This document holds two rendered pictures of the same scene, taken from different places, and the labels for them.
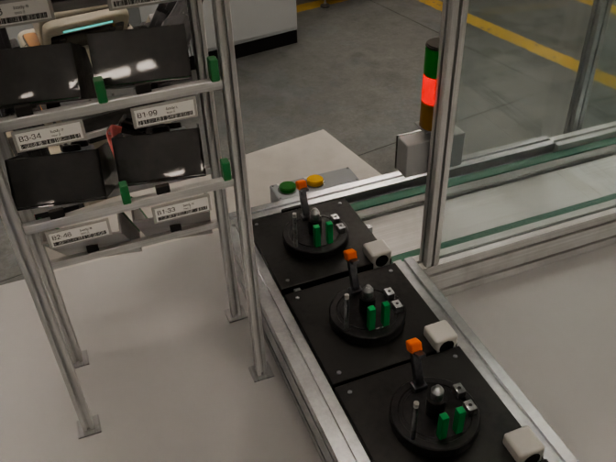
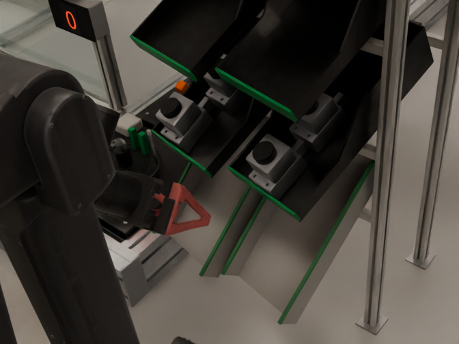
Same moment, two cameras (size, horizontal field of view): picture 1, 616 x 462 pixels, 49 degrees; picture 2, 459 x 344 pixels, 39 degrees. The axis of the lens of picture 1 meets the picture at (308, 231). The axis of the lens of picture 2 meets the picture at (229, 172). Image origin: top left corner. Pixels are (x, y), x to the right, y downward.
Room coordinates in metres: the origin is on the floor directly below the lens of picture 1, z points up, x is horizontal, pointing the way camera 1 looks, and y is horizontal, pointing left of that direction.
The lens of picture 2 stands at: (1.37, 0.95, 1.80)
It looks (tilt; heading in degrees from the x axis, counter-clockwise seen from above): 42 degrees down; 245
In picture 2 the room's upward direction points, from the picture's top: 7 degrees counter-clockwise
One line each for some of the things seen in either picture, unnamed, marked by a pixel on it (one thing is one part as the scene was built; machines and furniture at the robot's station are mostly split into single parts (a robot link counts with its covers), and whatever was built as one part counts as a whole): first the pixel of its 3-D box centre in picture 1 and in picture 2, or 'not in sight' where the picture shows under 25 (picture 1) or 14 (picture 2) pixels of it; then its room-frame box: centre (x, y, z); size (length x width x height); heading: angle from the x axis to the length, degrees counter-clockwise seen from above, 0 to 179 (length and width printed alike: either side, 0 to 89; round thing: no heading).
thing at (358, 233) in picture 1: (315, 242); (128, 174); (1.13, -0.02, 0.96); 0.24 x 0.24 x 0.02; 20
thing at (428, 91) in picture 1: (436, 87); not in sight; (1.08, -0.23, 1.33); 0.05 x 0.05 x 0.05
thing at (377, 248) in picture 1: (377, 254); (129, 127); (1.07, -0.14, 0.97); 0.05 x 0.05 x 0.04; 20
